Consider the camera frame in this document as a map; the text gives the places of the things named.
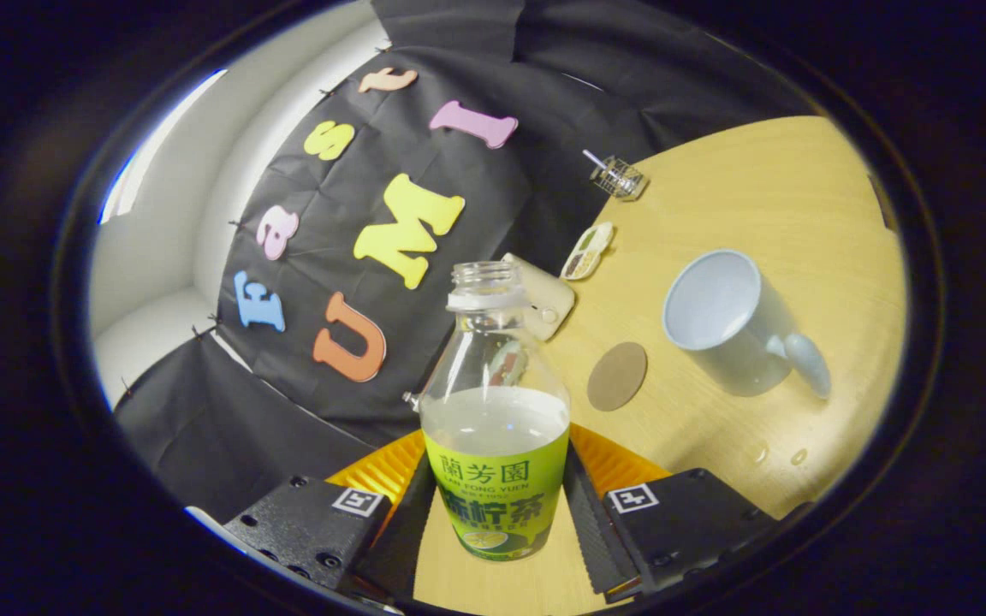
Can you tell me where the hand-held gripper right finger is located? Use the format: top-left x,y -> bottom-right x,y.
563,423 -> 781,600

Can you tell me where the wooden table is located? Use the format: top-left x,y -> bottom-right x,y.
412,115 -> 909,616

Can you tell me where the black backdrop cloth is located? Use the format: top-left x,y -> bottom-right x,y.
112,0 -> 819,523

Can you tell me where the white toaster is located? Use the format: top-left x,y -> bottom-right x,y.
502,252 -> 576,341

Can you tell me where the long ceiling light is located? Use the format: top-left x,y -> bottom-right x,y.
98,68 -> 229,225

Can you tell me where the clear glass holder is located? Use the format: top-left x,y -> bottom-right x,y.
590,157 -> 650,202

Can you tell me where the white compartment tray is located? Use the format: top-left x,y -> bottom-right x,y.
560,222 -> 615,281

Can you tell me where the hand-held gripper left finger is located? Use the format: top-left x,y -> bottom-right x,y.
223,428 -> 438,600

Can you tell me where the round brown coaster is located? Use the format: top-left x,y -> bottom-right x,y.
587,341 -> 649,412

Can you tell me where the green label juice bottle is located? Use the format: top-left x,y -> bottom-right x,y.
419,260 -> 573,563

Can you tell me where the light grey cup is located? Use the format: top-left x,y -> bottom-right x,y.
662,249 -> 833,400

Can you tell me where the black table edge clamp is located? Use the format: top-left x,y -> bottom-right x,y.
868,174 -> 898,232

